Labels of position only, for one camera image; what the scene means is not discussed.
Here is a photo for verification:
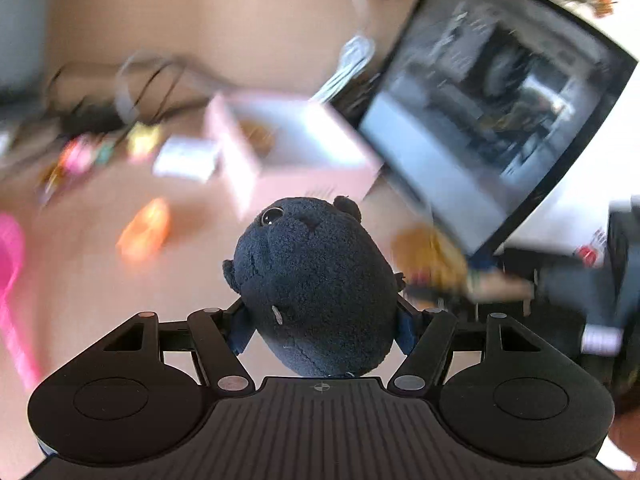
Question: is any orange skull toy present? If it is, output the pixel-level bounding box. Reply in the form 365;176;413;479
116;197;171;262

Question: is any black plush toy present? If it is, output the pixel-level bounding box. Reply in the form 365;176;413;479
222;196;405;378

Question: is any white power strip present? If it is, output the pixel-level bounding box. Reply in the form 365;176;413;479
152;136;219;183

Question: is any yellow pink stamp toy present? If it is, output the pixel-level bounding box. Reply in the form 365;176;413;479
126;122;162;159

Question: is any right black monitor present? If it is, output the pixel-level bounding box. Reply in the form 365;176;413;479
358;0;637;255

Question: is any grey cable bundle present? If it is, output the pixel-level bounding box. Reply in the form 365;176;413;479
311;34;377;106

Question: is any brown plush toy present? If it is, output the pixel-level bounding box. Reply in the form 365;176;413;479
390;224;469;292

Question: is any pink plastic basket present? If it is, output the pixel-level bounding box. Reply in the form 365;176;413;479
0;211;44;394

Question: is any pink cardboard box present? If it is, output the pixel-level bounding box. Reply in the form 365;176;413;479
203;91;383;220

